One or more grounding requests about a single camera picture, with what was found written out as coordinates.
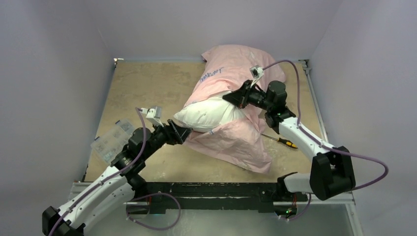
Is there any yellow black screwdriver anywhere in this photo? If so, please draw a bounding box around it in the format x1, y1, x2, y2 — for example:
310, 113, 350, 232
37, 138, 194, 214
261, 133, 298, 149

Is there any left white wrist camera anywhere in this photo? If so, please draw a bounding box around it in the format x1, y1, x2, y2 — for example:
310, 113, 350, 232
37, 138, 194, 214
146, 106, 163, 126

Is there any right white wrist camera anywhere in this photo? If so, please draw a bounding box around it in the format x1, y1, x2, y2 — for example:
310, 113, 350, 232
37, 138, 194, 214
250, 65, 264, 87

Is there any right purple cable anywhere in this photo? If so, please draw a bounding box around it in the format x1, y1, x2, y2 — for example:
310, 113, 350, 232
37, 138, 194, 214
262, 59, 389, 191

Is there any white pillow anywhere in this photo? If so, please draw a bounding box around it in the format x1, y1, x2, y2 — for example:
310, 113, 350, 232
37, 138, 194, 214
174, 92, 245, 133

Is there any pink pillow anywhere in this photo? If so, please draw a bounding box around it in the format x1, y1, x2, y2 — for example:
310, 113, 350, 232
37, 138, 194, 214
183, 44, 286, 174

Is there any clear plastic bag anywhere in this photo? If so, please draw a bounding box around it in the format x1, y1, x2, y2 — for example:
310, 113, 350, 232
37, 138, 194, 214
90, 119, 135, 165

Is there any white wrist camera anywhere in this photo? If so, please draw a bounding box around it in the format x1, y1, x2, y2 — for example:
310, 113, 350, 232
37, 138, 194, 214
250, 65, 264, 87
146, 106, 163, 126

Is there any black base bar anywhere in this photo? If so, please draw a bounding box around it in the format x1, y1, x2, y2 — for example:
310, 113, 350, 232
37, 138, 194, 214
134, 182, 308, 215

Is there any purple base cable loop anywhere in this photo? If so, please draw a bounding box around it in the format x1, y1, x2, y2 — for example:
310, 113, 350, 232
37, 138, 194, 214
126, 192, 181, 231

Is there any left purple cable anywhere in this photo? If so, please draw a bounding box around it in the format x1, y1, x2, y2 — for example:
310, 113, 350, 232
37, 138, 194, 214
48, 107, 148, 236

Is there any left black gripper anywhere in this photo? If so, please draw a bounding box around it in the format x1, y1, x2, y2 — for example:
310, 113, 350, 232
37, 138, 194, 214
142, 118, 192, 160

